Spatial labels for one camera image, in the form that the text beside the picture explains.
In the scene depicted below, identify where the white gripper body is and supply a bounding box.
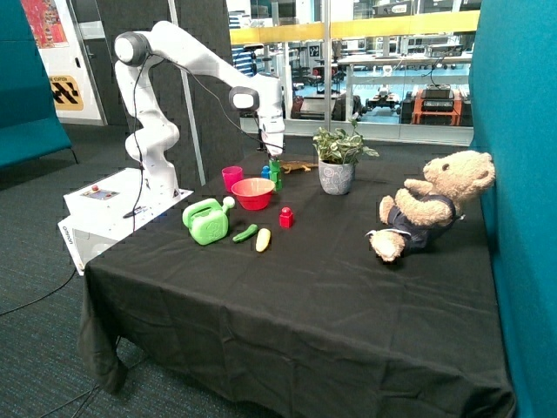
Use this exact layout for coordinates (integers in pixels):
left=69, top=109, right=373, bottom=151
left=259, top=117, right=285, bottom=158

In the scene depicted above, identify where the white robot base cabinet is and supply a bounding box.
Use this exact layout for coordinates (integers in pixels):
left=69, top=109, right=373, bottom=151
left=58, top=168, right=191, bottom=275

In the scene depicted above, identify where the brown toy lizard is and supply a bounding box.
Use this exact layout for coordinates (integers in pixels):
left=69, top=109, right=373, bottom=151
left=279, top=160, right=319, bottom=174

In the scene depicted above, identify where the blue block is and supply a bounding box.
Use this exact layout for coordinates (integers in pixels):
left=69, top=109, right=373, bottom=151
left=261, top=165, right=271, bottom=179

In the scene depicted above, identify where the pink plastic cup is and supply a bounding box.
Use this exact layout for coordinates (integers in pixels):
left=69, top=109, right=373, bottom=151
left=221, top=165, right=244, bottom=192

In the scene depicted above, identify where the red plastic bowl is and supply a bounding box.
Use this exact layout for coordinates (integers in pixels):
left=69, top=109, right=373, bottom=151
left=232, top=178, right=275, bottom=211

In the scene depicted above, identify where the potted green plant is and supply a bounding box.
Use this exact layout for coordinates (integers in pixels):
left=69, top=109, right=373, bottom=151
left=312, top=118, right=379, bottom=195

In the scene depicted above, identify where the red block with stud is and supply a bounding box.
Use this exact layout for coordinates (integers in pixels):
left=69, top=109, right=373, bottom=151
left=279, top=206, right=294, bottom=228

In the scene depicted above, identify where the green toy cucumber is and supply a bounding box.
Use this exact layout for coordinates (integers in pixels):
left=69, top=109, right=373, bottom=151
left=232, top=224, right=258, bottom=243

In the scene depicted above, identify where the yellow toy corn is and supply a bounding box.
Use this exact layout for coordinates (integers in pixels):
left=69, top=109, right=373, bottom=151
left=255, top=228, right=271, bottom=253

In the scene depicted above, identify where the green toy watering can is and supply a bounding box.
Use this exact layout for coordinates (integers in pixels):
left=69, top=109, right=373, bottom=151
left=182, top=197, right=235, bottom=246

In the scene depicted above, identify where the black tablecloth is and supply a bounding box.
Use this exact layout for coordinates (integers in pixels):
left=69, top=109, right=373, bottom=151
left=77, top=159, right=516, bottom=417

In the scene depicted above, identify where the brown teddy bear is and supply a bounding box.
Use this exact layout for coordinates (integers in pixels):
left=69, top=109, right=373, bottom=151
left=367, top=151, right=496, bottom=262

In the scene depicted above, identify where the teal bench seat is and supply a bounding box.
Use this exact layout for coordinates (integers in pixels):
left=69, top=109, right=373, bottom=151
left=0, top=1, right=72, bottom=168

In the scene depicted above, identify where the teal partition panel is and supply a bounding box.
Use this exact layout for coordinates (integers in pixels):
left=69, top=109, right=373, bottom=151
left=469, top=1, right=556, bottom=417

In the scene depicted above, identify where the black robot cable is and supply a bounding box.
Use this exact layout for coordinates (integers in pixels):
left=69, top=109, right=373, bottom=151
left=123, top=51, right=284, bottom=232

